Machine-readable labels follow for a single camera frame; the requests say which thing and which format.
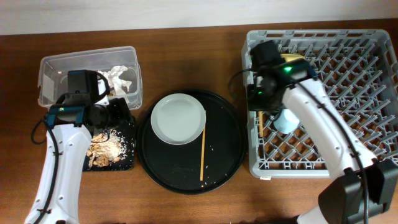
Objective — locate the pale green plate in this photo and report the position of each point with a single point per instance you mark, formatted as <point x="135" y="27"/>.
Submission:
<point x="178" y="119"/>

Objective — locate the blue cup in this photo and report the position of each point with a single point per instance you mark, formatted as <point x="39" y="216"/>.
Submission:
<point x="286" y="122"/>

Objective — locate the food scraps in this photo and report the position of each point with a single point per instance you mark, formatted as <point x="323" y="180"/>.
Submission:
<point x="107" y="149"/>

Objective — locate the yellow bowl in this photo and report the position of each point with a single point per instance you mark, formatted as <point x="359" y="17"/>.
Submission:
<point x="291" y="57"/>

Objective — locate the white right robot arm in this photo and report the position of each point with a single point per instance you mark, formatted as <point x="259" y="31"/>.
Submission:
<point x="362" y="186"/>

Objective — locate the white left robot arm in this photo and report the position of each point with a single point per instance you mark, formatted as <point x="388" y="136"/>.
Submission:
<point x="70" y="125"/>

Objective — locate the round black tray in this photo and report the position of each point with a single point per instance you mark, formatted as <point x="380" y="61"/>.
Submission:
<point x="177" y="168"/>

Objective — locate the rectangular black tray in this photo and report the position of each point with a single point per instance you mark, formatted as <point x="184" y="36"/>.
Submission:
<point x="124" y="161"/>

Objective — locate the crumpled white tissue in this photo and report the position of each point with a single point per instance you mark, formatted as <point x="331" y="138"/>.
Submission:
<point x="116" y="84"/>

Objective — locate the clear plastic bin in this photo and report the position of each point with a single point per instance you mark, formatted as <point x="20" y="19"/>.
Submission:
<point x="52" y="79"/>

